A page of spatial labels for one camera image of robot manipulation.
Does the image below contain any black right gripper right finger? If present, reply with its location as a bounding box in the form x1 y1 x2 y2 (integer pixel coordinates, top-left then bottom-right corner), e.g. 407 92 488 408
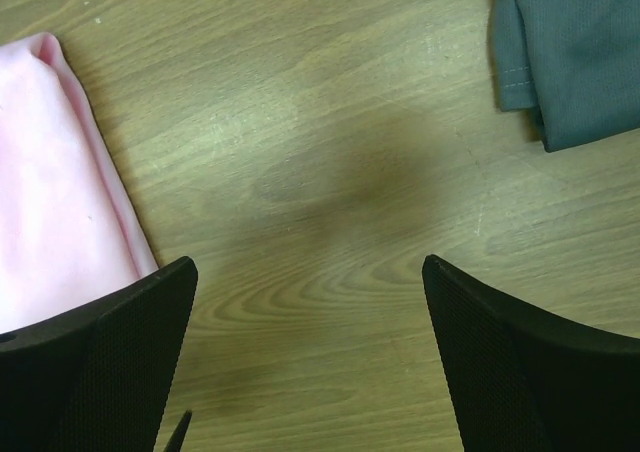
422 255 639 451

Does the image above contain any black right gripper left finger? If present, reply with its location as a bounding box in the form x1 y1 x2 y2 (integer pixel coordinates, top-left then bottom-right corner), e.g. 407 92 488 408
1 257 198 451

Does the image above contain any pink t-shirt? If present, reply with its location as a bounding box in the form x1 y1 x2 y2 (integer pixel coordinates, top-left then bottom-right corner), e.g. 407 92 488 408
1 33 157 332

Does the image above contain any folded dark grey t-shirt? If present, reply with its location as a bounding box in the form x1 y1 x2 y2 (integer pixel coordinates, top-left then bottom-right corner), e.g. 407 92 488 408
490 0 639 152

